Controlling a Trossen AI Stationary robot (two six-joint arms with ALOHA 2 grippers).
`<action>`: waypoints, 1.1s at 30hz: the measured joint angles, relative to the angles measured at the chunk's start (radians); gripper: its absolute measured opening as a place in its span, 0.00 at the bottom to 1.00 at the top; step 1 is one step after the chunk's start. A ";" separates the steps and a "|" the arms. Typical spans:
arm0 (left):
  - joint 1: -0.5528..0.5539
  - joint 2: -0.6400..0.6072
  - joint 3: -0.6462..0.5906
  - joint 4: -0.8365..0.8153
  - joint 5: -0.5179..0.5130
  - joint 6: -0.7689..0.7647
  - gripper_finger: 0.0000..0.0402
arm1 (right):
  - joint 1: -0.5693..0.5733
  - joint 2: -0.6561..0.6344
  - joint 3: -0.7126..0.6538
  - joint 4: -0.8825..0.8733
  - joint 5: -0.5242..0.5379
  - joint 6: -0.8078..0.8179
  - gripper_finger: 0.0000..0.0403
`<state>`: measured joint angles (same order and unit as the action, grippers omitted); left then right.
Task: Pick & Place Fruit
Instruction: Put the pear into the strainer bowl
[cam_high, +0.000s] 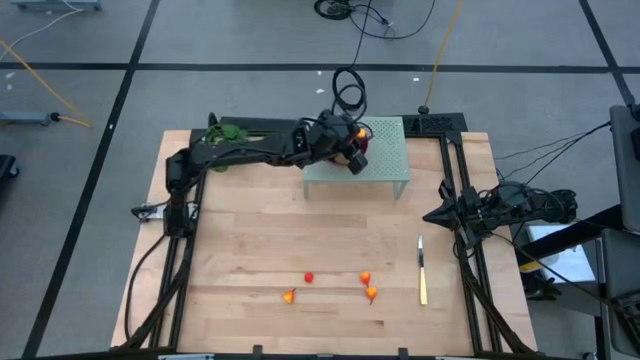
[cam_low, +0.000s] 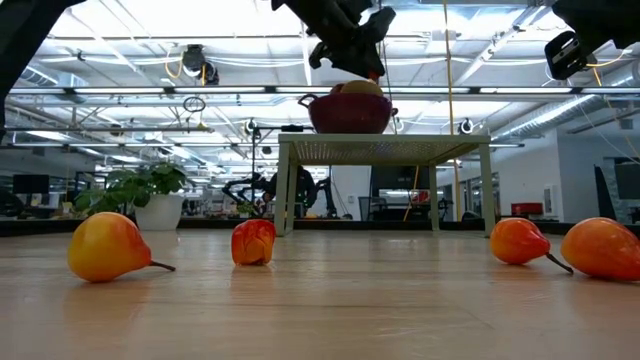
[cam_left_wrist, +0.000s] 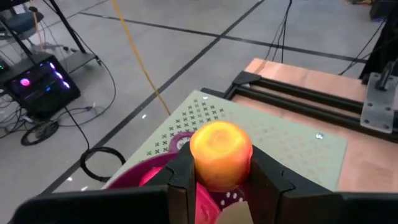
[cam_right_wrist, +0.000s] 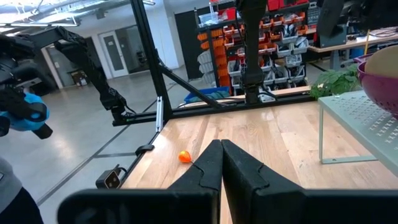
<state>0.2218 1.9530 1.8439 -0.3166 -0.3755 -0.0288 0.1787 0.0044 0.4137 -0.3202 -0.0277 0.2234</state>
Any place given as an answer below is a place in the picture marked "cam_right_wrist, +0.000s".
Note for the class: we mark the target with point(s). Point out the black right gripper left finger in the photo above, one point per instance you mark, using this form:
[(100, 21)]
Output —
[(192, 202)]

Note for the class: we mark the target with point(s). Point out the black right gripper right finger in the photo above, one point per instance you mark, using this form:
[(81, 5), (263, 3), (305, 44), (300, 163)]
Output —
[(264, 202)]

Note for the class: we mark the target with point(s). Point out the small orange yellow pear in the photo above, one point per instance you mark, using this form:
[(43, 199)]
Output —
[(184, 156)]

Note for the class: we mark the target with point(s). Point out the purple colander bowl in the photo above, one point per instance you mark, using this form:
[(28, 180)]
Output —
[(382, 93)]

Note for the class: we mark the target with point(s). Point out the green potted plant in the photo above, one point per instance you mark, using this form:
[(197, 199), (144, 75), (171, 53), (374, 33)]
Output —
[(332, 82)]

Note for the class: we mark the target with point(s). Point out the parts rack with small bins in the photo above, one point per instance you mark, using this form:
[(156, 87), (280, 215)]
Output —
[(289, 46)]

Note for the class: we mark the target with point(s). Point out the blue plastic bin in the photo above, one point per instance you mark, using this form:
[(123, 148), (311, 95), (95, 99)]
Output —
[(199, 93)]

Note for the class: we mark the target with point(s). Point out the pale green perforated shelf riser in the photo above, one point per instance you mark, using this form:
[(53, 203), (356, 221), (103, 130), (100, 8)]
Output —
[(367, 124)]

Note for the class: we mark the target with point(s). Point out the clear plastic box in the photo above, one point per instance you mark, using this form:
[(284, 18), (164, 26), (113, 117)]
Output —
[(208, 19)]

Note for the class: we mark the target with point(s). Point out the brown cardboard box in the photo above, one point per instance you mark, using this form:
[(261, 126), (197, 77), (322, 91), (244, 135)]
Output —
[(79, 79)]

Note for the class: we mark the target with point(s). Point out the person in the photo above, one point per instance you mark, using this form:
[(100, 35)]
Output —
[(15, 205)]

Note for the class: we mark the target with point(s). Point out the black table-level camera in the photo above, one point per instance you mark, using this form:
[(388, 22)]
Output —
[(109, 180)]

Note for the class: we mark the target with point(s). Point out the silver frame bracket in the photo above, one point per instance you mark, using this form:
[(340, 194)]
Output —
[(159, 115)]

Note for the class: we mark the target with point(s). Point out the black aluminium table frame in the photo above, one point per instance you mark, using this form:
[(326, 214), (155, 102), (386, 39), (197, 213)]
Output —
[(149, 46)]

